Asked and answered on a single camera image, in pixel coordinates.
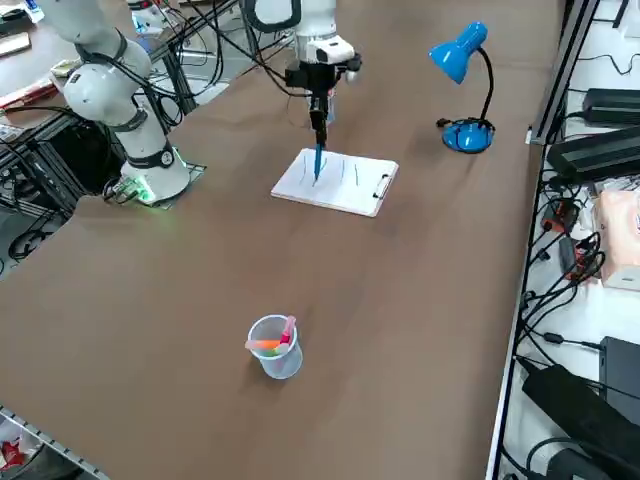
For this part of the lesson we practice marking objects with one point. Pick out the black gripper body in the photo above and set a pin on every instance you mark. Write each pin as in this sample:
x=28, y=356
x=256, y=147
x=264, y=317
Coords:
x=322, y=77

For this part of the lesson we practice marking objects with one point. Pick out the blue pen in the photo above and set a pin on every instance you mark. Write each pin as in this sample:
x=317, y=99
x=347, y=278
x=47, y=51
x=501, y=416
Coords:
x=318, y=162

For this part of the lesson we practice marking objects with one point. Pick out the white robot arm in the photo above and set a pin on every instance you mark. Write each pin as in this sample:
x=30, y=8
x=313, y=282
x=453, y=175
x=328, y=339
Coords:
x=115, y=95

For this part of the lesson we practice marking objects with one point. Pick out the pink marker pen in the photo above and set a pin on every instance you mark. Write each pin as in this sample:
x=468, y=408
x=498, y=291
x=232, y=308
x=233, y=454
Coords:
x=287, y=332

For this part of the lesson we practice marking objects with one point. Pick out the orange marker pen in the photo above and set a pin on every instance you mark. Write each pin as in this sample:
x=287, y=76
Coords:
x=262, y=344

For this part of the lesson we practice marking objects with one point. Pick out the green marker pen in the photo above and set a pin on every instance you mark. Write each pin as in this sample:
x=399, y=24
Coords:
x=274, y=353

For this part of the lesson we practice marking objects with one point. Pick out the white paper sheet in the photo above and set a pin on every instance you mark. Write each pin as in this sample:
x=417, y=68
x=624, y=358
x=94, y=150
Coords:
x=340, y=192

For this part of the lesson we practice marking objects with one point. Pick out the clipboard with black clip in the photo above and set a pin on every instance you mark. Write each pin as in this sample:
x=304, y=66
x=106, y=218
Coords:
x=382, y=187

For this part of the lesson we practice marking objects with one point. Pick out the blue desk lamp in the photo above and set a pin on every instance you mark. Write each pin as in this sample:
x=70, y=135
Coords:
x=462, y=50

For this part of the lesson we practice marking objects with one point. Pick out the orange and black plug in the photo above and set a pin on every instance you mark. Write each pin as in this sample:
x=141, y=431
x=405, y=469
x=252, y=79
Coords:
x=560, y=215

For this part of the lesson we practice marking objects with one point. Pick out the long black box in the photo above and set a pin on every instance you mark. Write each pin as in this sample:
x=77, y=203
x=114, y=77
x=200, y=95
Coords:
x=595, y=155

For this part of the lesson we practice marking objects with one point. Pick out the red flat strip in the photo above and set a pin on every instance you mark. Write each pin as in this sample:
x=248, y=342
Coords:
x=25, y=95

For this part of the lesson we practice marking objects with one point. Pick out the red and black connector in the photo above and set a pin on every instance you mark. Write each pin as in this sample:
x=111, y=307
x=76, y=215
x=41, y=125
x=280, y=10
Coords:
x=582, y=257

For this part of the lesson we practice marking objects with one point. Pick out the brown flat case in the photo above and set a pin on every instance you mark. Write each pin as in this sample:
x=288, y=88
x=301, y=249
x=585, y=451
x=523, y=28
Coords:
x=15, y=44

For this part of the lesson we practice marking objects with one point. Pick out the pink tissue pack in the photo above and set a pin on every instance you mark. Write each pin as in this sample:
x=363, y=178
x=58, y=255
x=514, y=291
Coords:
x=622, y=235

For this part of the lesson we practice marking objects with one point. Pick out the large black power adapter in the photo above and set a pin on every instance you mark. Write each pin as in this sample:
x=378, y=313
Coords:
x=565, y=400

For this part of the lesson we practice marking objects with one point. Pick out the red and white packet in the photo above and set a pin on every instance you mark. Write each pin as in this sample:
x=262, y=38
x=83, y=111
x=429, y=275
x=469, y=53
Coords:
x=12, y=450

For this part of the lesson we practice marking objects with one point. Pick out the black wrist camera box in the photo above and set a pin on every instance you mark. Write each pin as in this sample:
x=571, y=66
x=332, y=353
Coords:
x=295, y=79

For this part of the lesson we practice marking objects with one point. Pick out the aluminium frame rail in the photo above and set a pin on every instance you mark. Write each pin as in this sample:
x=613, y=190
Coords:
x=560, y=75

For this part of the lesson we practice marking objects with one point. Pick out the white table edge rail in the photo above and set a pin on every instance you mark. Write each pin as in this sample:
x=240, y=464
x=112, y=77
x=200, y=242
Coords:
x=510, y=350

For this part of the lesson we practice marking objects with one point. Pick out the metal shelf rail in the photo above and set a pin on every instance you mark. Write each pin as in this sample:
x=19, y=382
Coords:
x=50, y=440

